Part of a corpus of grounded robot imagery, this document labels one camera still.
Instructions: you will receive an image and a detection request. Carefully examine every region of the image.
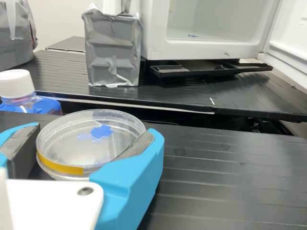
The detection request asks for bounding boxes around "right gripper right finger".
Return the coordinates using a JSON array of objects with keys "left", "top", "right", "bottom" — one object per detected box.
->
[{"left": 90, "top": 128, "right": 165, "bottom": 224}]

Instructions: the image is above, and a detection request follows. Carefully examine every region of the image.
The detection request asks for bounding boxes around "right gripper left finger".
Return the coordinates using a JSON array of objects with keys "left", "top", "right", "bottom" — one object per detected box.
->
[{"left": 0, "top": 122, "right": 41, "bottom": 180}]

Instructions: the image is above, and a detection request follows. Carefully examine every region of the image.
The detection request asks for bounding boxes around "petri dish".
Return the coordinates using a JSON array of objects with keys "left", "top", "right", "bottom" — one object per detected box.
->
[{"left": 35, "top": 109, "right": 147, "bottom": 182}]

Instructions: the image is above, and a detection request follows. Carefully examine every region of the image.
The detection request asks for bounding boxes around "small bottle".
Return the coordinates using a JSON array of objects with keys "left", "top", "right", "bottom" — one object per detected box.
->
[{"left": 0, "top": 69, "right": 40, "bottom": 113}]

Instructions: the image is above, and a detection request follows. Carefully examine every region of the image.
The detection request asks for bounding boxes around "black platform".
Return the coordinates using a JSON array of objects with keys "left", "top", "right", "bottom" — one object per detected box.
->
[
  {"left": 0, "top": 111, "right": 307, "bottom": 230},
  {"left": 0, "top": 49, "right": 307, "bottom": 123}
]

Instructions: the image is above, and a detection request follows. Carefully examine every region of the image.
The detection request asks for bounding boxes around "black tray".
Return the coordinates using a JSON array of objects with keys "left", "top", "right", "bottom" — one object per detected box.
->
[{"left": 150, "top": 61, "right": 274, "bottom": 84}]

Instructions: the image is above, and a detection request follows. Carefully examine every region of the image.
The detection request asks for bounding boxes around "white pipette stand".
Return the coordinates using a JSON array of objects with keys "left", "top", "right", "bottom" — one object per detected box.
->
[{"left": 0, "top": 0, "right": 144, "bottom": 88}]

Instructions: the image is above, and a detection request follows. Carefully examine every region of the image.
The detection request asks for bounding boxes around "pipette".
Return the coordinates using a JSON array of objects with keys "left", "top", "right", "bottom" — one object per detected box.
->
[{"left": 6, "top": 0, "right": 19, "bottom": 41}]

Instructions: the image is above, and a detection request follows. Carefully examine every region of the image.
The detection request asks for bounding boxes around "white incubator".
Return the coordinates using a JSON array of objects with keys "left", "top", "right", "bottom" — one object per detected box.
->
[{"left": 138, "top": 0, "right": 283, "bottom": 61}]

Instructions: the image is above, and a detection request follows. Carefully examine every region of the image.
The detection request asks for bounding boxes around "incubator door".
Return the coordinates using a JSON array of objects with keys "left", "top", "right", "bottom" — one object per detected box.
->
[{"left": 258, "top": 0, "right": 307, "bottom": 95}]

